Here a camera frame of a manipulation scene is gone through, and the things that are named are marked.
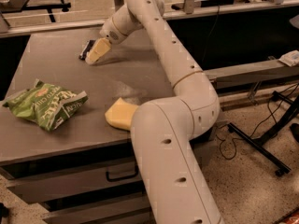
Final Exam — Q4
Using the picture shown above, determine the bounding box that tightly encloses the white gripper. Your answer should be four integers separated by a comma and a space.
85, 18, 127, 64

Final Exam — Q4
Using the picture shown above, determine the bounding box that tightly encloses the dark blue rxbar wrapper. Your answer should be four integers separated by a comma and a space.
78, 40, 95, 61

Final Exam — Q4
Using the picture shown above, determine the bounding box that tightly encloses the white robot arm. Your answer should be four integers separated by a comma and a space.
86, 0, 225, 224

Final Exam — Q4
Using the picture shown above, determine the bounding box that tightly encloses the yellow sponge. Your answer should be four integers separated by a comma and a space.
105, 98, 138, 131

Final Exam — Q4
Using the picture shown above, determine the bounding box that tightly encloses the green chip bag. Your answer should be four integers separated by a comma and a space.
3, 79, 88, 132

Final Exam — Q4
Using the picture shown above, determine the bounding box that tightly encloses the grey drawer cabinet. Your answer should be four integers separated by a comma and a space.
0, 29, 175, 224

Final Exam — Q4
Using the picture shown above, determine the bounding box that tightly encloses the black stand base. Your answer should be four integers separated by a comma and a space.
228, 91, 299, 176

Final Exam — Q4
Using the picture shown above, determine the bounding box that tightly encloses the grey metal rail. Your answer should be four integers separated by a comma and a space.
0, 0, 299, 38

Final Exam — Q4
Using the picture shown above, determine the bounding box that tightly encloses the black drawer handle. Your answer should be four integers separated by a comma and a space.
106, 165, 139, 182

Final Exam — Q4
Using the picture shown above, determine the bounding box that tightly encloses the black floor cable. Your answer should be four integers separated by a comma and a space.
215, 83, 299, 161

